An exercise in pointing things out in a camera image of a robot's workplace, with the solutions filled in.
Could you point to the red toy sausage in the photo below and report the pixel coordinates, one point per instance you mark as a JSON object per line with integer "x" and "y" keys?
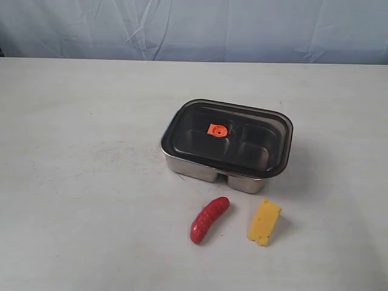
{"x": 206, "y": 217}

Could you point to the yellow toy cheese slice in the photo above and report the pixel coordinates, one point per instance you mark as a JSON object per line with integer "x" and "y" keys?
{"x": 264, "y": 222}

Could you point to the dark transparent box lid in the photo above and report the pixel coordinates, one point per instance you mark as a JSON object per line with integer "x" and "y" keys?
{"x": 230, "y": 138}

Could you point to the stainless steel lunch box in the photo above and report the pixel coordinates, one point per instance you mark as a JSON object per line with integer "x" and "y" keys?
{"x": 210, "y": 174}

